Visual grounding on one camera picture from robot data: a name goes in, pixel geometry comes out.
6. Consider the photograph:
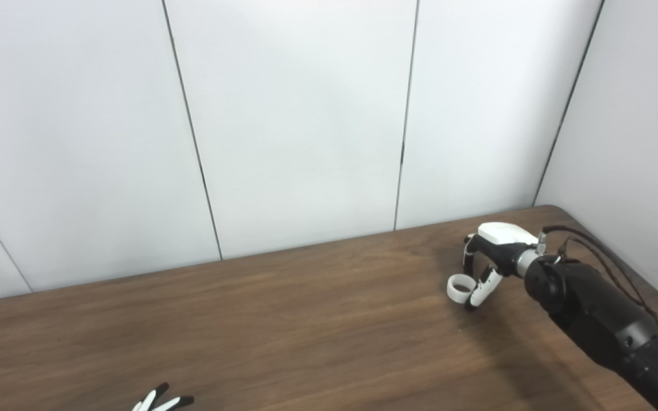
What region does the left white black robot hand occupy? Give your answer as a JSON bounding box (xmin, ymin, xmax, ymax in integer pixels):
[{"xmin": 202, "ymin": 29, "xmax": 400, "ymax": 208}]
[{"xmin": 131, "ymin": 382, "xmax": 195, "ymax": 411}]

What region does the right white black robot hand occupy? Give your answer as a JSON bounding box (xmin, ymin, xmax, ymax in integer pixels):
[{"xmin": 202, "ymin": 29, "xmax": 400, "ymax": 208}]
[{"xmin": 462, "ymin": 222, "xmax": 547, "ymax": 311}]

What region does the white plastic ring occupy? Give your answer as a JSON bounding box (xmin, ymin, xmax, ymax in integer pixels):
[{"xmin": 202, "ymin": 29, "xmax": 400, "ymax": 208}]
[{"xmin": 447, "ymin": 275, "xmax": 476, "ymax": 304}]

